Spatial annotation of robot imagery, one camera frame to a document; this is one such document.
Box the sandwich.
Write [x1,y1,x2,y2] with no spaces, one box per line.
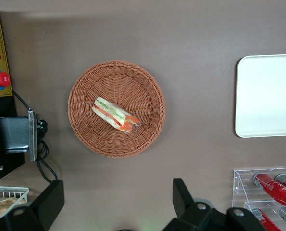
[92,96,142,135]

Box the black power cable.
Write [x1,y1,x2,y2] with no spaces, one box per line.
[12,90,59,183]

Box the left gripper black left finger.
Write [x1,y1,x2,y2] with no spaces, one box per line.
[3,179,65,231]

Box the white wire rack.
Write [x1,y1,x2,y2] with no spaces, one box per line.
[0,185,30,222]

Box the beige plastic tray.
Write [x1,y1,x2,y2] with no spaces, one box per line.
[234,53,286,139]

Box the round brown wicker basket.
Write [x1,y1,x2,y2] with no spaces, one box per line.
[67,60,166,158]

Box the red emergency stop button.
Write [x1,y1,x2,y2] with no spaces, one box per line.
[0,69,12,91]

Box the grey metal side bracket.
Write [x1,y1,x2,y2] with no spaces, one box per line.
[0,108,37,162]

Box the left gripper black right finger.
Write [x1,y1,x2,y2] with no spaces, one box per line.
[162,178,226,231]

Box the clear acrylic bottle rack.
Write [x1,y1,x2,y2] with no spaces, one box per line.
[231,167,286,231]

